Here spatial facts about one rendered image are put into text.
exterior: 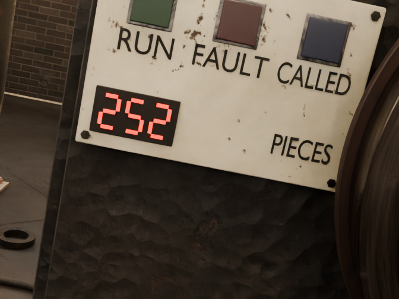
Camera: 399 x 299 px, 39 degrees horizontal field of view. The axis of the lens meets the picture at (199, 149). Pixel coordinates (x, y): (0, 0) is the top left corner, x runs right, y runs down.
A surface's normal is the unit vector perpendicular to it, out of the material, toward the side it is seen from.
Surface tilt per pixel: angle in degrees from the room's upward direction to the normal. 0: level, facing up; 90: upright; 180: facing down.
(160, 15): 90
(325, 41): 90
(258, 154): 90
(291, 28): 90
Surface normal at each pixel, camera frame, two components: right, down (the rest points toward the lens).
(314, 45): 0.01, 0.22
